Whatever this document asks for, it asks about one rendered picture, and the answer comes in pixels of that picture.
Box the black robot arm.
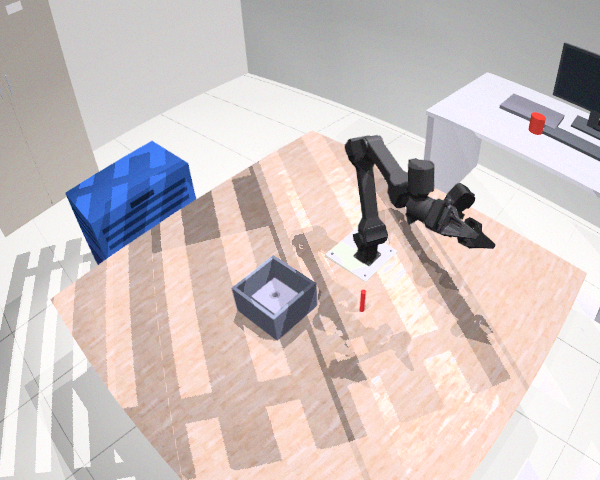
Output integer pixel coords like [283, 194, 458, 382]
[345, 135, 476, 267]

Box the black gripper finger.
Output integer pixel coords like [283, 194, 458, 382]
[437, 205, 478, 239]
[465, 221, 496, 249]

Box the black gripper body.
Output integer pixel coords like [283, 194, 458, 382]
[422, 198, 476, 246]

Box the red peg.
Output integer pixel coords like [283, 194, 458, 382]
[359, 290, 366, 312]

